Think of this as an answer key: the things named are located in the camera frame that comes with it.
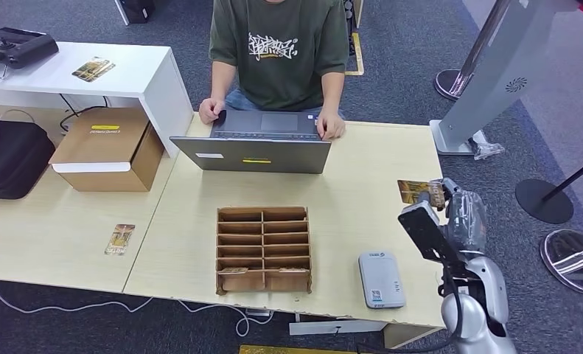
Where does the person's right hand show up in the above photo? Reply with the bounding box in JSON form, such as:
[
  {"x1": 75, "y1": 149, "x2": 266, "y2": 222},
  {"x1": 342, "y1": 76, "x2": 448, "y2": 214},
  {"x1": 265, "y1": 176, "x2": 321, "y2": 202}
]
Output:
[{"x1": 198, "y1": 97, "x2": 227, "y2": 125}]

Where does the person's left hand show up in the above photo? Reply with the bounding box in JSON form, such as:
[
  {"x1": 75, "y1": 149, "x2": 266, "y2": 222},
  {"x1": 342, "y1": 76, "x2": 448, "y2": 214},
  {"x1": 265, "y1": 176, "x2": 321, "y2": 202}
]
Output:
[{"x1": 315, "y1": 111, "x2": 346, "y2": 141}]

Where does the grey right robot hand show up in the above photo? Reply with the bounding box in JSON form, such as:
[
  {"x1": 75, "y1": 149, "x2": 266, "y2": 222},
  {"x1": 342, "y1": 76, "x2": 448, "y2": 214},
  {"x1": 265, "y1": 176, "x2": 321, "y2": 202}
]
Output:
[{"x1": 427, "y1": 177, "x2": 489, "y2": 256}]

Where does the gold ID card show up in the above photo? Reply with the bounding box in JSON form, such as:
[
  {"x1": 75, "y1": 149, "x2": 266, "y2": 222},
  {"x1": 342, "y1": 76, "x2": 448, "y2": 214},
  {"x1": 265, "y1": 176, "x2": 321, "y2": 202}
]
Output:
[{"x1": 397, "y1": 179, "x2": 446, "y2": 211}]

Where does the person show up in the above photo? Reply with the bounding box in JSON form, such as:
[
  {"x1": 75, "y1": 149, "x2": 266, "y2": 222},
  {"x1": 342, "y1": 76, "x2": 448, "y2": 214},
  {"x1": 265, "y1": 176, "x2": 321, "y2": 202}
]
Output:
[{"x1": 198, "y1": 0, "x2": 351, "y2": 141}]

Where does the white card reader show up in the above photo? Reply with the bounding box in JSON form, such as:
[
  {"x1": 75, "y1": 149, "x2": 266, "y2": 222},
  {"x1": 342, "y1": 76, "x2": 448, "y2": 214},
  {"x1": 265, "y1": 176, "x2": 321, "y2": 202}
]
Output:
[{"x1": 358, "y1": 251, "x2": 408, "y2": 310}]

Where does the brown wooden card rack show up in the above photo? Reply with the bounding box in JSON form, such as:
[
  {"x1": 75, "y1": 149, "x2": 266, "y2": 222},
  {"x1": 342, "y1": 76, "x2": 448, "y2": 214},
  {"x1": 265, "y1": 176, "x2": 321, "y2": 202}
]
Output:
[{"x1": 215, "y1": 206, "x2": 313, "y2": 296}]

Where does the grey laptop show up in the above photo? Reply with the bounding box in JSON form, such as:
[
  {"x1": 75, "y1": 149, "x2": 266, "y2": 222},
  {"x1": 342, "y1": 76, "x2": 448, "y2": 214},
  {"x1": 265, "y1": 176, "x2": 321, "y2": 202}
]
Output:
[{"x1": 169, "y1": 109, "x2": 332, "y2": 175}]

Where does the clear plastic wrap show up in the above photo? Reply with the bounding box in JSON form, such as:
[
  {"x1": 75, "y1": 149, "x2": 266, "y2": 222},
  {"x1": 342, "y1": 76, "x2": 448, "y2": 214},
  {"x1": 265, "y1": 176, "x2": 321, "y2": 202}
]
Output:
[{"x1": 468, "y1": 129, "x2": 506, "y2": 162}]

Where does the white shelf table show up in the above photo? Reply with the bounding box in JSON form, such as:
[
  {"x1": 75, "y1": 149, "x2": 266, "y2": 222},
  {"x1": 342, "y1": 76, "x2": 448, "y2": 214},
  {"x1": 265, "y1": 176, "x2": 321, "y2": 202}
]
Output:
[{"x1": 0, "y1": 41, "x2": 195, "y2": 159}]

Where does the brown cardboard box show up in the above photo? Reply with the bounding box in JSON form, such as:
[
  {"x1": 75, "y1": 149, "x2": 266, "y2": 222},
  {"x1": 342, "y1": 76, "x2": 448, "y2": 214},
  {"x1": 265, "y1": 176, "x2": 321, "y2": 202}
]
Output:
[{"x1": 48, "y1": 107, "x2": 166, "y2": 193}]

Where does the chrome stanchion base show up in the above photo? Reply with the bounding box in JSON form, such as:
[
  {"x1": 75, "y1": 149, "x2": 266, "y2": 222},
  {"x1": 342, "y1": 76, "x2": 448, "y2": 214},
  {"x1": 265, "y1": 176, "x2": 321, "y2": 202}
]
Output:
[{"x1": 540, "y1": 228, "x2": 583, "y2": 296}]

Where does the stack of gold cards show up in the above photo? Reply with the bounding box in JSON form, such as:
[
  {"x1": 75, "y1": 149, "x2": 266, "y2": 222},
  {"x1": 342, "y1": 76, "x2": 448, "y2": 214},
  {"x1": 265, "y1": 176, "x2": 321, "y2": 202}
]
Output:
[{"x1": 71, "y1": 57, "x2": 116, "y2": 83}]

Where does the black box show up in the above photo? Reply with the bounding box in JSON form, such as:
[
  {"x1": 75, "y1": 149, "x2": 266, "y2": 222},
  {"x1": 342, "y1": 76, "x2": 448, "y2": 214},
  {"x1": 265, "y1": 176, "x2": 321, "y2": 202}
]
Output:
[{"x1": 114, "y1": 0, "x2": 156, "y2": 25}]

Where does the grey kiosk stand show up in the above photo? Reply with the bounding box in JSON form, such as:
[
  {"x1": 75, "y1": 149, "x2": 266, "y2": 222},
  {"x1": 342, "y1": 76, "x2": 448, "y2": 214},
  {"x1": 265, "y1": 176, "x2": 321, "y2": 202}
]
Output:
[{"x1": 429, "y1": 0, "x2": 579, "y2": 156}]

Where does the black controller device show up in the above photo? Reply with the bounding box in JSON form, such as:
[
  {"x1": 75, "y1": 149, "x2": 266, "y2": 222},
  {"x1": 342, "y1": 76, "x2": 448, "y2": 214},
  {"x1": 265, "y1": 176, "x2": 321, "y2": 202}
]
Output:
[{"x1": 0, "y1": 27, "x2": 60, "y2": 70}]

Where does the black carrying case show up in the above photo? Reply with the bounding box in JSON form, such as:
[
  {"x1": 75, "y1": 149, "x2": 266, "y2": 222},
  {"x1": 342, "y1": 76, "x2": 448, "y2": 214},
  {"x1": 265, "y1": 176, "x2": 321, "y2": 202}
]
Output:
[{"x1": 0, "y1": 119, "x2": 56, "y2": 201}]

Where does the gold floor strip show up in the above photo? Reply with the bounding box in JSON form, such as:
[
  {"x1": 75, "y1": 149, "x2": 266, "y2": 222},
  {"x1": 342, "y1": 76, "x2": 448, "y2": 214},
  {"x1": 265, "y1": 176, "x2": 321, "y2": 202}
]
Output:
[{"x1": 238, "y1": 345, "x2": 358, "y2": 354}]

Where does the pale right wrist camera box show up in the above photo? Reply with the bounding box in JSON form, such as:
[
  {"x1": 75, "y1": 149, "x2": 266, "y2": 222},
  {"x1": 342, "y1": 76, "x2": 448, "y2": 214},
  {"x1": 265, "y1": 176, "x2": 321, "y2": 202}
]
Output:
[{"x1": 397, "y1": 200, "x2": 442, "y2": 246}]

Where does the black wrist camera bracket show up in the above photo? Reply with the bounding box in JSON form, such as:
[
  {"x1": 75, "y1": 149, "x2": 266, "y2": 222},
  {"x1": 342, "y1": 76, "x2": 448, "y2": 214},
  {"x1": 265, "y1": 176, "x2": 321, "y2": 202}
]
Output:
[{"x1": 355, "y1": 234, "x2": 472, "y2": 354}]

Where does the yellow floor tape frame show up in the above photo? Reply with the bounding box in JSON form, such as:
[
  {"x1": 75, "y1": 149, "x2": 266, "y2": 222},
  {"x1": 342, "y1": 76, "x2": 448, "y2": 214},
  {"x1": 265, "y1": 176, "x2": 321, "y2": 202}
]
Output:
[{"x1": 344, "y1": 32, "x2": 366, "y2": 77}]

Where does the black stanchion post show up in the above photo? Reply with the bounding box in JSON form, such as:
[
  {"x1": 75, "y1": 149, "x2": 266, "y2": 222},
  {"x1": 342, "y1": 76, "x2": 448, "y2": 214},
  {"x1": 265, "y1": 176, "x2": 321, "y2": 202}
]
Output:
[{"x1": 514, "y1": 150, "x2": 583, "y2": 225}]

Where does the chrome stanchion post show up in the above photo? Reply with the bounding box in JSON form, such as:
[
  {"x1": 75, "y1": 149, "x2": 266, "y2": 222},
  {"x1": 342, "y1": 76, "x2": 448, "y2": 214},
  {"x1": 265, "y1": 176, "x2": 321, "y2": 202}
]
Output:
[{"x1": 433, "y1": 0, "x2": 512, "y2": 102}]

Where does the black cable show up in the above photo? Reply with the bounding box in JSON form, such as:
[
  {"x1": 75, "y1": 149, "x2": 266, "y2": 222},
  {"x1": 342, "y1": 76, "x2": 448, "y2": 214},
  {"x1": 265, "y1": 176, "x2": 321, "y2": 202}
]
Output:
[{"x1": 57, "y1": 94, "x2": 111, "y2": 133}]

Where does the white bracket under table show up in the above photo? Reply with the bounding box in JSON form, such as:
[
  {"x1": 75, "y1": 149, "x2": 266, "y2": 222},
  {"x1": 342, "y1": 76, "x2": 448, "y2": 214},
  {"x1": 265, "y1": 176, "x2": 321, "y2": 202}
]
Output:
[{"x1": 288, "y1": 319, "x2": 388, "y2": 337}]

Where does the white floor cable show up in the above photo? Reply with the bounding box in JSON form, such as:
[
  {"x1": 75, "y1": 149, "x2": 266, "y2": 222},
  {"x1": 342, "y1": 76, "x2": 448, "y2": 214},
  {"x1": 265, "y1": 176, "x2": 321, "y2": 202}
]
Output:
[{"x1": 0, "y1": 287, "x2": 275, "y2": 338}]

